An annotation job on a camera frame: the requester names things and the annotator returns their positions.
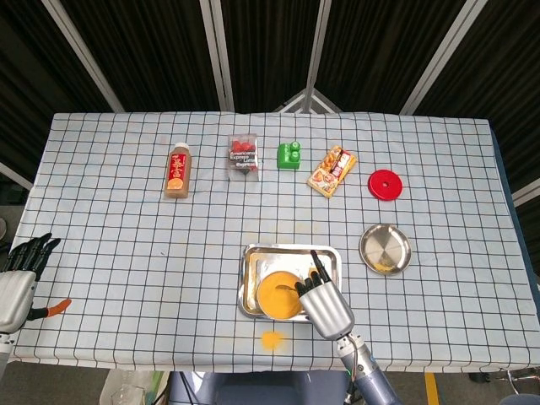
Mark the white triangular screen foot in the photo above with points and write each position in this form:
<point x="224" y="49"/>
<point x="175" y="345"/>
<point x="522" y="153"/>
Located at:
<point x="314" y="99"/>

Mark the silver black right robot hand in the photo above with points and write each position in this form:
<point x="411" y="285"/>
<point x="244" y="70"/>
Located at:
<point x="329" y="312"/>

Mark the clear plastic capsule box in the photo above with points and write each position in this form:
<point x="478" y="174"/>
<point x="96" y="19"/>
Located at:
<point x="243" y="158"/>

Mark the yellow snack package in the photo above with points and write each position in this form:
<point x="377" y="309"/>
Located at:
<point x="331" y="173"/>

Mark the clear plastic bag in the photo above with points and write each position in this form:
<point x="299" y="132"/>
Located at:
<point x="126" y="390"/>

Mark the green toy building block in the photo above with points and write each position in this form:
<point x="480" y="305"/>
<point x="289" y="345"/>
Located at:
<point x="289" y="158"/>

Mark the rectangular steel tray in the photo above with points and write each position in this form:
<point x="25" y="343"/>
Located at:
<point x="287" y="259"/>

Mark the red round plastic disc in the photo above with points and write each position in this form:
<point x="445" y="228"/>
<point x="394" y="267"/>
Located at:
<point x="392" y="187"/>

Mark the white black checkered tablecloth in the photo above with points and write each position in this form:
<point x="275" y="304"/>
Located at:
<point x="126" y="253"/>

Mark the white bowl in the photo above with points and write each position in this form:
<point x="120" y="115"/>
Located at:
<point x="280" y="319"/>

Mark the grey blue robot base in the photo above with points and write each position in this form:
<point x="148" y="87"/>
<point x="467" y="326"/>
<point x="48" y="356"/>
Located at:
<point x="261" y="390"/>

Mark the brown juice bottle red label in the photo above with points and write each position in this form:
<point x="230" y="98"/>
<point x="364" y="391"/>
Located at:
<point x="178" y="169"/>

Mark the orange powder pile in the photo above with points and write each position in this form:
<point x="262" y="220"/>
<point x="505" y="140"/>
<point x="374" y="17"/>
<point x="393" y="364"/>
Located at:
<point x="273" y="339"/>

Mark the metal spoon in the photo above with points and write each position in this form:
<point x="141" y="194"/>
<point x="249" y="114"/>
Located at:
<point x="287" y="288"/>

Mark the round steel plate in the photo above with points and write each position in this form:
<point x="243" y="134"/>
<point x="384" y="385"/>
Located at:
<point x="386" y="249"/>

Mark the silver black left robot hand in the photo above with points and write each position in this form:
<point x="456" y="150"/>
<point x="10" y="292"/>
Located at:
<point x="14" y="297"/>

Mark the white screen frame post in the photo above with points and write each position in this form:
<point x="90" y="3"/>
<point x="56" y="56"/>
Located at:
<point x="82" y="55"/>
<point x="17" y="177"/>
<point x="316" y="55"/>
<point x="527" y="192"/>
<point x="219" y="55"/>
<point x="439" y="59"/>

